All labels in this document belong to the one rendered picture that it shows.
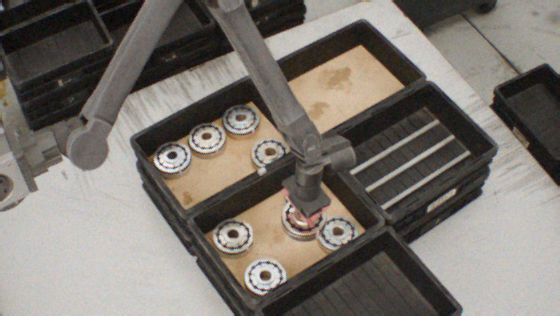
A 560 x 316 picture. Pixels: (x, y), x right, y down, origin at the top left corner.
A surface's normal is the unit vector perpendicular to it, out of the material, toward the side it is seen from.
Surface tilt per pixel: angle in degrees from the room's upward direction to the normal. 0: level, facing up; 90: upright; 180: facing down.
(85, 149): 60
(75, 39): 0
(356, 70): 0
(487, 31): 0
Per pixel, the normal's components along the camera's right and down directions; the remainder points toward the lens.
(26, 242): -0.01, -0.59
